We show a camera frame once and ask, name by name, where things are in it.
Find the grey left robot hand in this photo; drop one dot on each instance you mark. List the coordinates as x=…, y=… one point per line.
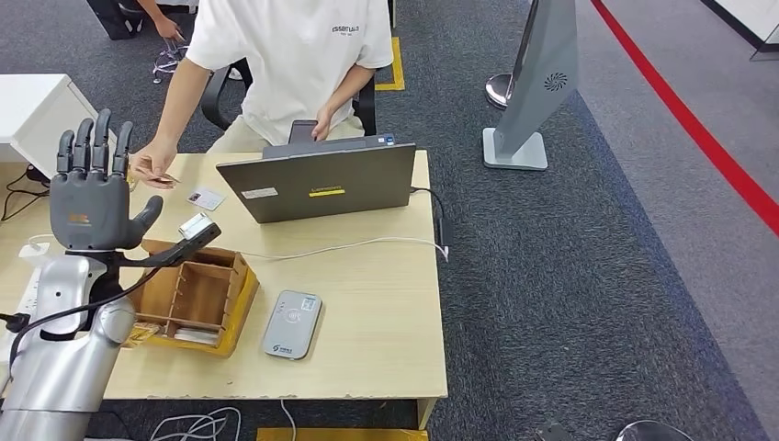
x=91, y=207

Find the person's right hand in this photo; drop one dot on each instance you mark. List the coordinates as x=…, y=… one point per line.
x=152, y=159

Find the person's left hand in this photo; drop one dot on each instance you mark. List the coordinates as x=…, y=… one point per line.
x=322, y=125

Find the black smartphone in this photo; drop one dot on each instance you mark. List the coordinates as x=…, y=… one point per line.
x=302, y=131

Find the gold patterned room key card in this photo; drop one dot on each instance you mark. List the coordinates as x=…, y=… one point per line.
x=164, y=179

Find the white ID card with photo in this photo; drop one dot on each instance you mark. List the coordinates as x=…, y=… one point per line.
x=207, y=199

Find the person's left forearm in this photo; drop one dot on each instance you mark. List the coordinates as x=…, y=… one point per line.
x=350, y=91

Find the person's right forearm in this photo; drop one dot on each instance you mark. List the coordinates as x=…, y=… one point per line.
x=170, y=109

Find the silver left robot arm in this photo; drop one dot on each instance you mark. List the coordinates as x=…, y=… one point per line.
x=61, y=365

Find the person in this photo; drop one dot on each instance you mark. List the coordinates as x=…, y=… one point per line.
x=292, y=61
x=155, y=15

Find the wooden card organizer box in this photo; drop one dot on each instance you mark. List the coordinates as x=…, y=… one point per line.
x=201, y=292

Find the grey white card reader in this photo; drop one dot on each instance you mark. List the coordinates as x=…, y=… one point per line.
x=292, y=325

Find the grey laptop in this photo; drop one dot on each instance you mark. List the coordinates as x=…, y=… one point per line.
x=316, y=182

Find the white charger plug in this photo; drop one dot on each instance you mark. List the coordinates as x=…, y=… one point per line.
x=33, y=249

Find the yellow floor tape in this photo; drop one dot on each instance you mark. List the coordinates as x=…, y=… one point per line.
x=397, y=73
x=341, y=436

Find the chrome stool base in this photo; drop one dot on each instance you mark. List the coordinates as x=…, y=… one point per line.
x=170, y=59

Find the white power strip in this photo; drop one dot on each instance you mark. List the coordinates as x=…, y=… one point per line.
x=25, y=298

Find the white desk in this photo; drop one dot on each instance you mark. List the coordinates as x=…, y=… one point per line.
x=30, y=103

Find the black power plug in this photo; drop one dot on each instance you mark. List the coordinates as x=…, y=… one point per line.
x=13, y=322

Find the black bag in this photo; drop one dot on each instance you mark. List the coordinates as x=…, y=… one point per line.
x=109, y=15

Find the chrome stanchion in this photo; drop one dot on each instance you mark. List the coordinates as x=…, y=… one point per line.
x=498, y=91

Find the grey standing kiosk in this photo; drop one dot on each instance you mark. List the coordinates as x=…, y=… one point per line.
x=540, y=79

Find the red floor tape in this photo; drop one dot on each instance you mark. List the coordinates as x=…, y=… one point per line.
x=700, y=137

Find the chrome stanchion base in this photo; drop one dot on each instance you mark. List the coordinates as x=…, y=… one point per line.
x=633, y=432

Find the white partition panel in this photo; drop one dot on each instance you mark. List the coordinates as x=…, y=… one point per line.
x=748, y=15

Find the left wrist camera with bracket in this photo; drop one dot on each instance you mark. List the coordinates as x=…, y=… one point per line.
x=196, y=225

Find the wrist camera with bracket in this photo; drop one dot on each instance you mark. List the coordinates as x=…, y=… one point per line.
x=555, y=434
x=196, y=225

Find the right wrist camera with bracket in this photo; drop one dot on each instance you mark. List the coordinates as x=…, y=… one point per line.
x=555, y=434

